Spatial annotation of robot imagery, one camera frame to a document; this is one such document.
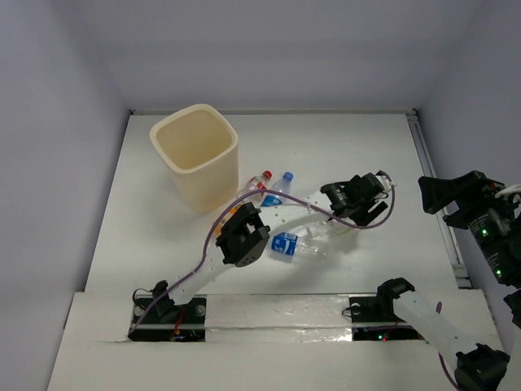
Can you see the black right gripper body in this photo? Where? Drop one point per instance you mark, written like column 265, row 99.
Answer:
column 480, row 191

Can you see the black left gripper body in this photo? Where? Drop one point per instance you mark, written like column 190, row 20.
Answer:
column 367, row 209

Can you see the blue-label white-cap bottle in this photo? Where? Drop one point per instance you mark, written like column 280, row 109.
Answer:
column 289, row 247

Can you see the tall blue-cap water bottle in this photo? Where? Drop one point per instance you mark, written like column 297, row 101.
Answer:
column 283, row 185

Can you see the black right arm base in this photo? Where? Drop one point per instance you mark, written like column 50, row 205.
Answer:
column 369, row 322

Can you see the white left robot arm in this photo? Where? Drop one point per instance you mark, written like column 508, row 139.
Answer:
column 242, row 241

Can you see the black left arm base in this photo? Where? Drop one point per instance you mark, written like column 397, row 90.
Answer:
column 178, row 324

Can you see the cream plastic bin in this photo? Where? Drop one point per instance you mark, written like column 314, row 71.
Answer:
column 200, row 148

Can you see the small red-cap clear bottle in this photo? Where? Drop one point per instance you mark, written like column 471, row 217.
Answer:
column 255, row 183

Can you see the orange juice bottle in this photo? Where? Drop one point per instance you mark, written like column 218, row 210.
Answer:
column 228, row 216

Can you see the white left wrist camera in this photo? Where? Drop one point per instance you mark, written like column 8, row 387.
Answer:
column 387, row 183

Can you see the aluminium side rail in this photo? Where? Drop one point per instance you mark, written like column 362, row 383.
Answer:
column 450, row 242

